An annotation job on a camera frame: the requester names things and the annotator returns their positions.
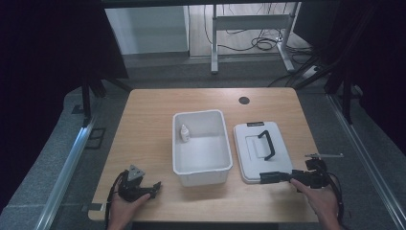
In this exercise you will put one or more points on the white cabinet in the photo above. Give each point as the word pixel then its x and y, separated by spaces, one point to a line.
pixel 146 28

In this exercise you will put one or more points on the person's right hand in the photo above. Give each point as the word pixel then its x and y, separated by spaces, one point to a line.
pixel 320 201

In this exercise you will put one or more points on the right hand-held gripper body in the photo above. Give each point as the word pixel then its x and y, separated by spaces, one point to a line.
pixel 314 177

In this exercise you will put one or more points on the black round table grommet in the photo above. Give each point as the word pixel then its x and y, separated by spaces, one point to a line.
pixel 244 100

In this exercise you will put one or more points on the small white dropper bottle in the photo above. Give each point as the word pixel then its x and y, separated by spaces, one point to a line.
pixel 184 134

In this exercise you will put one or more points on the black metal stand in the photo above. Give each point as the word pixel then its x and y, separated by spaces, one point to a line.
pixel 346 96
pixel 86 99

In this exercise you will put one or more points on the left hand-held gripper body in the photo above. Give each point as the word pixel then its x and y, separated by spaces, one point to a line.
pixel 129 188

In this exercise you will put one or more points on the black curtain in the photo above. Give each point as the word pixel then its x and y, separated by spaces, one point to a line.
pixel 379 64
pixel 48 80

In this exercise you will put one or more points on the person's left hand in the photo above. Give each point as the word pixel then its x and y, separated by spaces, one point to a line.
pixel 123 211

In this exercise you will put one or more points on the aluminium rail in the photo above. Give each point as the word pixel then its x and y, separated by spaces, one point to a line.
pixel 367 159
pixel 63 179

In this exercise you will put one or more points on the white metal desk frame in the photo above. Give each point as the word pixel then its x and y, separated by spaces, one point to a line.
pixel 252 22

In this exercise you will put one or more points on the white plastic storage box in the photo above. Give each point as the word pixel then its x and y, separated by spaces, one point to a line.
pixel 201 159

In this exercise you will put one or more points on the white power strip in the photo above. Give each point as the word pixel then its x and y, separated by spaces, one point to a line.
pixel 310 72

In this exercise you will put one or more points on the black floor bracket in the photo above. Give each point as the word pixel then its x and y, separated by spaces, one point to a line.
pixel 95 138

